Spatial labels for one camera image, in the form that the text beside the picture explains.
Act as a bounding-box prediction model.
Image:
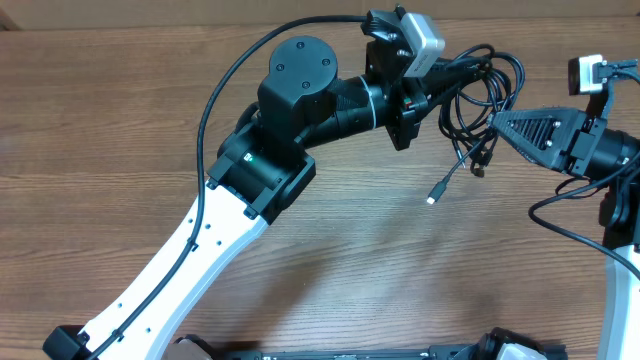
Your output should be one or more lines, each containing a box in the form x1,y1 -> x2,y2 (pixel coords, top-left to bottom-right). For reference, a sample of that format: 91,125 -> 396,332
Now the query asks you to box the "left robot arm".
43,36 -> 489,359

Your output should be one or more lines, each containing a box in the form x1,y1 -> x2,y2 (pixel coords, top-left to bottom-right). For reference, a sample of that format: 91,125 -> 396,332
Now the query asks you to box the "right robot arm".
489,107 -> 639,359

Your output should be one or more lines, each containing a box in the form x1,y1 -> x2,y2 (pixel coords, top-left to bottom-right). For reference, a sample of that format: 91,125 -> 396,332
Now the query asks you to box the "black cable bundle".
426,43 -> 526,206

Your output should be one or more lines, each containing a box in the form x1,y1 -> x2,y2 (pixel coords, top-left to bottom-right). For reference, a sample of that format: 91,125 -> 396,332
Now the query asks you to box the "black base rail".
212,344 -> 480,360

